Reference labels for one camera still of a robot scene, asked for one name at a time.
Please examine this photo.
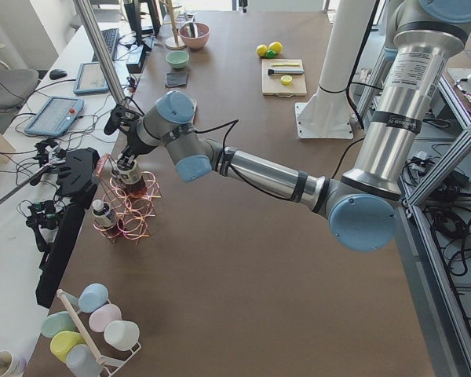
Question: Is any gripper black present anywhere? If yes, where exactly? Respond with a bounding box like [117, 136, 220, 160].
[117, 124, 146, 170]

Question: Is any tea bottle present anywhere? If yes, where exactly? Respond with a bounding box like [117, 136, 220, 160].
[117, 161, 147, 198]
[110, 169, 123, 188]
[92, 199, 122, 237]

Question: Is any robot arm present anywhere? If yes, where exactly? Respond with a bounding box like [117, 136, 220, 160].
[108, 1, 471, 251]

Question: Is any blue teach pendant near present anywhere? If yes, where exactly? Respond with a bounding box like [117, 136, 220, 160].
[24, 96, 85, 137]

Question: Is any blue teach pendant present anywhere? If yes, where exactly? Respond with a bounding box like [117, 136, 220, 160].
[73, 62, 109, 95]
[24, 96, 85, 137]

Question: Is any blue teach pendant far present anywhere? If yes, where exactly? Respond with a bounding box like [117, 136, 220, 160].
[73, 62, 109, 95]

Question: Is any grey folded cloth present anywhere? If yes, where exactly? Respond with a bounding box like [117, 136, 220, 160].
[165, 71, 188, 88]

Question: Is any black computer mouse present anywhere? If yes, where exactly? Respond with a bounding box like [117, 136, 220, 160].
[49, 69, 68, 80]

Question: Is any green bowl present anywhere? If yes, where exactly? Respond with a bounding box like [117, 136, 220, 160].
[166, 50, 190, 69]

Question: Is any black keyboard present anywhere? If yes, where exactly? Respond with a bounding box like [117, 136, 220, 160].
[101, 28, 119, 60]

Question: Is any light blue cup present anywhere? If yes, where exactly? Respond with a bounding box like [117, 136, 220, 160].
[78, 283, 109, 313]

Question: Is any pink bowl with ice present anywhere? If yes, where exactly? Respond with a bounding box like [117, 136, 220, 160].
[178, 21, 210, 49]

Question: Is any pink cup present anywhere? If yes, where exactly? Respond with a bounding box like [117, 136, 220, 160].
[89, 303, 122, 333]

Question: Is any bamboo cutting board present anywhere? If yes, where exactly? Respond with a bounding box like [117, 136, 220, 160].
[261, 58, 307, 97]

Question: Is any steel muddler black tip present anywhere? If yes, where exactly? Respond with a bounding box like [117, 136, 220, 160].
[267, 67, 305, 76]

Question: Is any green cup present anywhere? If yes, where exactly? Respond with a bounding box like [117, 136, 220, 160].
[41, 311, 76, 339]

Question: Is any white cup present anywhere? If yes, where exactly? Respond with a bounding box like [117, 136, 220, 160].
[104, 320, 140, 351]

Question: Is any yellow lemon near board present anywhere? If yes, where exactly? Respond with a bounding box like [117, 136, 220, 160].
[256, 44, 268, 57]

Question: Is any yellow plastic knife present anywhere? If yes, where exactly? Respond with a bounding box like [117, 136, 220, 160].
[271, 61, 301, 67]

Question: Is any half lemon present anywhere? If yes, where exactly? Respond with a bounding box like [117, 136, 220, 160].
[280, 75, 293, 86]

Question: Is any green lime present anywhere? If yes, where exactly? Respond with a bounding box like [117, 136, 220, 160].
[265, 49, 277, 59]

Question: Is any yellow lemon far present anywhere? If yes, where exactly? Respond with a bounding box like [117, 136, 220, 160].
[268, 41, 283, 54]

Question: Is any yellow cup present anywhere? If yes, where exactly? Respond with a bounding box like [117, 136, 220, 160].
[49, 330, 86, 363]

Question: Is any grey blue cup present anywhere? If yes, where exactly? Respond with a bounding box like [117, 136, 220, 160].
[65, 344, 103, 377]

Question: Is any copper wire bottle rack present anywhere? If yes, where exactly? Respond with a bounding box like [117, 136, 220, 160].
[91, 154, 162, 243]

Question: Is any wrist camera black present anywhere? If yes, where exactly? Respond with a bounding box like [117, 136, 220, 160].
[104, 104, 141, 135]

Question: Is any aluminium frame post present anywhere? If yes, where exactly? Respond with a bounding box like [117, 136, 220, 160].
[73, 0, 128, 106]

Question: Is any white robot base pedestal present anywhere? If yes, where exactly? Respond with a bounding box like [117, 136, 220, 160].
[295, 0, 378, 140]

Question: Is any white wire cup rack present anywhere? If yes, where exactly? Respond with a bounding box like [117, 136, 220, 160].
[56, 289, 142, 376]

